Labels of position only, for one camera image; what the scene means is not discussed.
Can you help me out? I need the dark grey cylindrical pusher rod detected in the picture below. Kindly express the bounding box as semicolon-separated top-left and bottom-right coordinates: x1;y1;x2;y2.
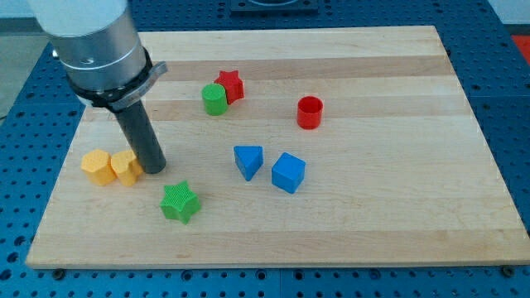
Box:
115;101;166;174

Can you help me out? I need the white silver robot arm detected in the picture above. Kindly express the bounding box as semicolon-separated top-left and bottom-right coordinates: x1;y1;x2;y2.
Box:
28;0;167;174

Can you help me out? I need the yellow heart block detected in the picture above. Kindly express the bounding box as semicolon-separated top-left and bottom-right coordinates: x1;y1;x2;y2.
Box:
111;150;143;186

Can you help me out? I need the yellow hexagon block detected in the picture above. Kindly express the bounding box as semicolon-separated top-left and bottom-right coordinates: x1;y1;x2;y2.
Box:
81;149;117;186

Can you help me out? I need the green cylinder block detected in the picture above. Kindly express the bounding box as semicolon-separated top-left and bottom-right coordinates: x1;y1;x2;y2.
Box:
201;83;228;116

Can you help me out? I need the green star block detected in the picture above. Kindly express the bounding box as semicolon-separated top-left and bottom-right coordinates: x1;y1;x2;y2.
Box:
160;180;201;224

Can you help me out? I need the red star block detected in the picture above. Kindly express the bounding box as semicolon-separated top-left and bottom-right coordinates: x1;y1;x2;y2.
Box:
214;70;244;105

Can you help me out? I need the blue triangle block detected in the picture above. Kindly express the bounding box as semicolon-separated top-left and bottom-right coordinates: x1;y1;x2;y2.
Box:
234;146;263;181

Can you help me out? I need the blue cube block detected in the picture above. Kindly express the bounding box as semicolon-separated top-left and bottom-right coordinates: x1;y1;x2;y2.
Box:
272;152;306;194

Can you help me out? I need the red cylinder block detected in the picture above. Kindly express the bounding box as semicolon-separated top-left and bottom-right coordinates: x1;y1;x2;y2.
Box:
296;96;324;130

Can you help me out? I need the wooden board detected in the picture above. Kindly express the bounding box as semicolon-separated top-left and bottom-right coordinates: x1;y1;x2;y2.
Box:
26;26;529;270

